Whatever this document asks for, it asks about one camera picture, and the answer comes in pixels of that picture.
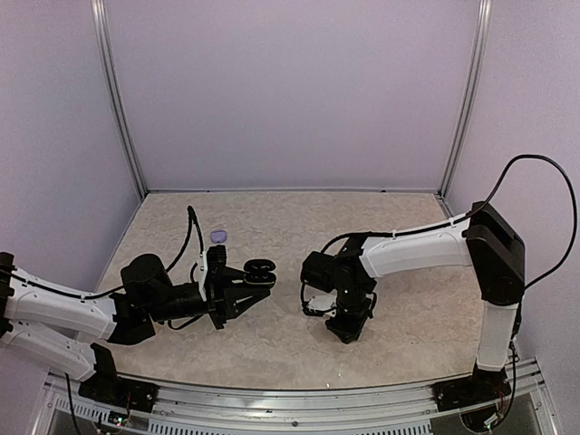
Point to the lilac earbud charging case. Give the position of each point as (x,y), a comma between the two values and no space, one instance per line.
(218,236)

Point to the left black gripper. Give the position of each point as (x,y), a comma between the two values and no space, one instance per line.
(231,308)

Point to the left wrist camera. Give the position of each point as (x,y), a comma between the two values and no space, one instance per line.
(210,261)

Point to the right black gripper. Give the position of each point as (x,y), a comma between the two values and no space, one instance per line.
(351,331)

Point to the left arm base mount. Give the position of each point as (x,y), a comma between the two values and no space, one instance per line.
(107,386)

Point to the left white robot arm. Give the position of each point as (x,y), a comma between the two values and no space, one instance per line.
(71,329)

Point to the black earbud charging case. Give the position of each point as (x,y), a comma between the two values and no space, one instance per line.
(259,272)

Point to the left aluminium frame post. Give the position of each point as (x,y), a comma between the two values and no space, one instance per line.
(100,22)

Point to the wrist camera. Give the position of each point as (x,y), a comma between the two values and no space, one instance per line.
(210,261)
(320,306)

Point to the aluminium frame post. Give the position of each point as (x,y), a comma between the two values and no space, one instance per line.
(100,22)
(476,61)

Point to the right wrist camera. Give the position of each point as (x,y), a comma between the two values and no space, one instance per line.
(320,306)

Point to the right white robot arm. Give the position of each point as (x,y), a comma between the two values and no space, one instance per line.
(480,238)

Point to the right aluminium frame post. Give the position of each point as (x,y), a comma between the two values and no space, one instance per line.
(476,61)

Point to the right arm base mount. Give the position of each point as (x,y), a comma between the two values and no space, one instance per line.
(478,387)

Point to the front aluminium rail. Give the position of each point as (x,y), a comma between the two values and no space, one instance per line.
(186,408)

